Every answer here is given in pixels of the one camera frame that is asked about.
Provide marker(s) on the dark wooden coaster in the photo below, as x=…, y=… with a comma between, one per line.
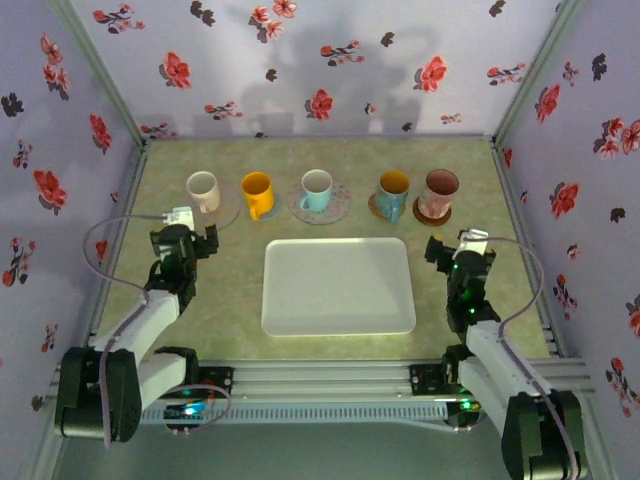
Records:
x=430, y=221

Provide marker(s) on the clear pinkish round coaster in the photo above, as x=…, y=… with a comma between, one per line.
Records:
x=230, y=205

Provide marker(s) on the pale pink mug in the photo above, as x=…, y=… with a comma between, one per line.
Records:
x=202, y=192

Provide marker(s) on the pink ghost print mug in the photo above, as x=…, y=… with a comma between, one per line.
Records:
x=440, y=197

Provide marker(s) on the yellow mug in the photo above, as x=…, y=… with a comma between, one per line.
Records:
x=257, y=195

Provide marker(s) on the blue butterfly print mug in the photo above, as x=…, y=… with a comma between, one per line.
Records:
x=392, y=200

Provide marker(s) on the small grey round coaster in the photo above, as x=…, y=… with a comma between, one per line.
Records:
x=277, y=205

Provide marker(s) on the woven rattan coaster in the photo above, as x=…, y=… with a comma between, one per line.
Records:
x=373, y=204

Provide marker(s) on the light blue mug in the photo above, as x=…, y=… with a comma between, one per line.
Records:
x=316, y=195

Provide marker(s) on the round floral butterfly coaster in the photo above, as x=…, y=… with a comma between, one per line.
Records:
x=340, y=205

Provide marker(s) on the white rectangular tray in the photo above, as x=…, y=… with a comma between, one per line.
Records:
x=340, y=290

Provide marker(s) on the controller board green light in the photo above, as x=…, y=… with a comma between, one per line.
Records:
x=187, y=411
x=465, y=406

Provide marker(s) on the aluminium side rail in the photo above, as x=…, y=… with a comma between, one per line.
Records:
x=128, y=210
x=519, y=225

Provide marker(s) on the thin aluminium frame bar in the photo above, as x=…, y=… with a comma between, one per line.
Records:
x=360, y=136

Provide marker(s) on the wide aluminium base rail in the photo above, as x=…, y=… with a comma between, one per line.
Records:
x=320, y=380

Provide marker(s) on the aluminium frame post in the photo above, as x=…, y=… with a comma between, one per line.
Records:
x=100, y=65
x=540, y=60

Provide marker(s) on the aluminium frame leg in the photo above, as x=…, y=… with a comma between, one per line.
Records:
x=598, y=445
x=40, y=455

